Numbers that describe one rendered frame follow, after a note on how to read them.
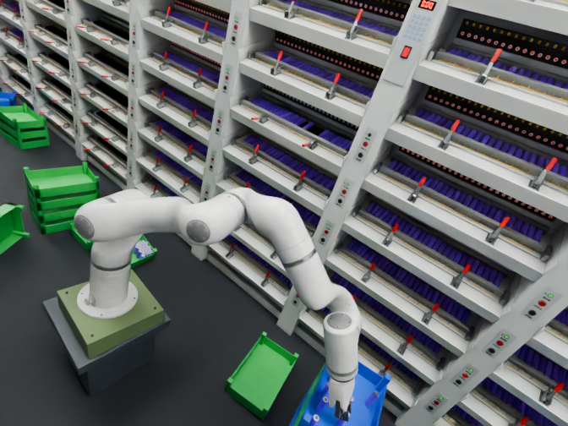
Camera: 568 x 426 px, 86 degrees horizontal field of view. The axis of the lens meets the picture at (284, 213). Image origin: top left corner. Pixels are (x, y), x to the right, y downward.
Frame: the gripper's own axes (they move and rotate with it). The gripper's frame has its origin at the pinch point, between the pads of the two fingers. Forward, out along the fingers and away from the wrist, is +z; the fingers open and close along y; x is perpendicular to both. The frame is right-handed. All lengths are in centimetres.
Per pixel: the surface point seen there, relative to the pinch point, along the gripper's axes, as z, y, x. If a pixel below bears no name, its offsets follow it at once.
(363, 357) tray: 31, -50, -7
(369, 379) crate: 8.9, -20.5, 2.4
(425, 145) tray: -66, -49, 14
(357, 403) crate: 9.3, -10.3, 1.0
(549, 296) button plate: -23, -41, 50
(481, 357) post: 7, -42, 36
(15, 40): -155, -99, -310
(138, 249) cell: -15, -36, -129
